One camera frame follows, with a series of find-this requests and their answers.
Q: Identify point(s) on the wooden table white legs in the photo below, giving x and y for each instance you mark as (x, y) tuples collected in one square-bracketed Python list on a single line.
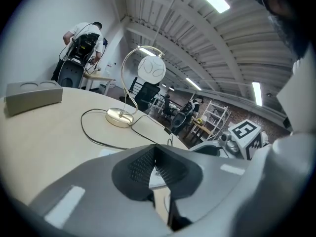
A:
[(98, 76)]

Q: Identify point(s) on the black swivel chair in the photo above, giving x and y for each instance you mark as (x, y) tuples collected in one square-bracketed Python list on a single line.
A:
[(169, 110)]

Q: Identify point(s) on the black white office chair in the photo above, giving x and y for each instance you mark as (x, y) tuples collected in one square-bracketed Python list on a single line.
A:
[(179, 120)]

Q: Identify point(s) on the gold desk lamp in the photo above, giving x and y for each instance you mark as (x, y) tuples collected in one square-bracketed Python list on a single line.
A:
[(118, 118)]

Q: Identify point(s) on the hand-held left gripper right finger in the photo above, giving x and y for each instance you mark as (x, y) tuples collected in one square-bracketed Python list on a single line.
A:
[(212, 181)]

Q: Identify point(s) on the white metal shelf rack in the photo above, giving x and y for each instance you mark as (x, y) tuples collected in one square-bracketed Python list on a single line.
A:
[(217, 118)]

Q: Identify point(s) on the black backpack rig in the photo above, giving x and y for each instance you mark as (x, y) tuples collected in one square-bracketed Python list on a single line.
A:
[(82, 46)]

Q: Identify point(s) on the grey chair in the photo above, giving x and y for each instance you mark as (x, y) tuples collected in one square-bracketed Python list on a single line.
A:
[(70, 75)]

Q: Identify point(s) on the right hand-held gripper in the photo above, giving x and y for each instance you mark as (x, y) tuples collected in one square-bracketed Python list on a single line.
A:
[(247, 137)]

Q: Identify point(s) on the grey cardboard box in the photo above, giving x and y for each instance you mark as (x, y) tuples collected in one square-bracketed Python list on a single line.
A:
[(32, 100)]

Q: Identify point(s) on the white power strip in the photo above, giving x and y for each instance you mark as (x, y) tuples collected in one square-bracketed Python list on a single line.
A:
[(160, 181)]

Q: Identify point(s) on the long wooden table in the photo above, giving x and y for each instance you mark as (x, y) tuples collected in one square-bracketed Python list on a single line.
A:
[(201, 128)]

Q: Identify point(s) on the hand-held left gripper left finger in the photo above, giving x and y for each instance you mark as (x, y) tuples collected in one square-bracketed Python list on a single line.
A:
[(93, 181)]

